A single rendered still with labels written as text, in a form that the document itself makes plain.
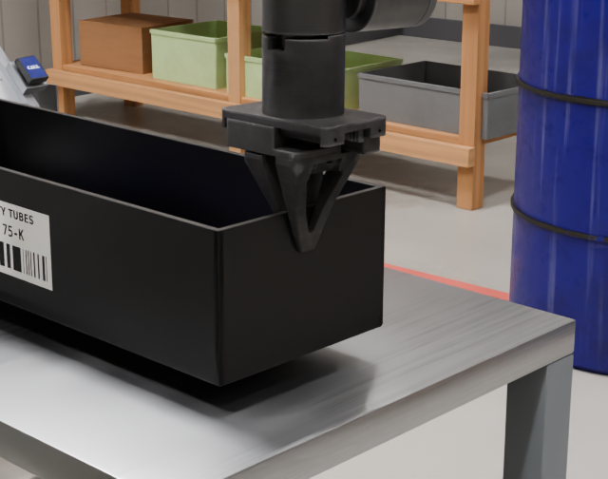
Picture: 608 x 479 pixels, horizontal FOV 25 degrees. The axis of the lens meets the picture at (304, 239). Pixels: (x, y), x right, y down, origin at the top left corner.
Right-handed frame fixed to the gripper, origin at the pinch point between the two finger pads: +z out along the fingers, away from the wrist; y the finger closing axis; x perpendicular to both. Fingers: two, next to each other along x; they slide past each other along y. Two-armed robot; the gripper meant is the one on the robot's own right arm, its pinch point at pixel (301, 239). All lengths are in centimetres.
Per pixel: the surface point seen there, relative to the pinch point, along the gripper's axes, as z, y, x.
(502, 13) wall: 61, 389, -571
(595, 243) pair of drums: 57, 90, -189
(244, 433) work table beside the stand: 11.5, -2.8, 8.4
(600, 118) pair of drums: 28, 90, -188
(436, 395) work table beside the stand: 12.3, -6.6, -7.7
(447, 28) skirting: 72, 424, -567
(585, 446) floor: 88, 69, -156
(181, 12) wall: 51, 448, -386
